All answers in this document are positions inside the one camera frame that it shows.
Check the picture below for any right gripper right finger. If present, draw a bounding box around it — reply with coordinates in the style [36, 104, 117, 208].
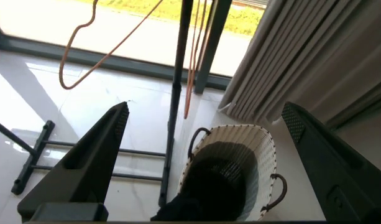
[280, 101, 381, 223]

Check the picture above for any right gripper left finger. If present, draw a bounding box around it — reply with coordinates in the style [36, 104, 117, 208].
[17, 101, 131, 222]

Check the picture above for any pink clothes hanger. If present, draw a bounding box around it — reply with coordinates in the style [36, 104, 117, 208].
[58, 0, 165, 91]
[183, 0, 214, 120]

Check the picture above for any white laundry basket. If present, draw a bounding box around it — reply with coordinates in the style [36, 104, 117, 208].
[177, 124, 288, 222]

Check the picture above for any black clothes rack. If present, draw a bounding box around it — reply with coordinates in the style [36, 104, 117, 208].
[0, 0, 195, 208]

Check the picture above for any black garment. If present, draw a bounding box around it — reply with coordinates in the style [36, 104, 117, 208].
[150, 155, 247, 222]

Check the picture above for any beige curtain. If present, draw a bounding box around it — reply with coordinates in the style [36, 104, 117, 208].
[218, 0, 381, 129]

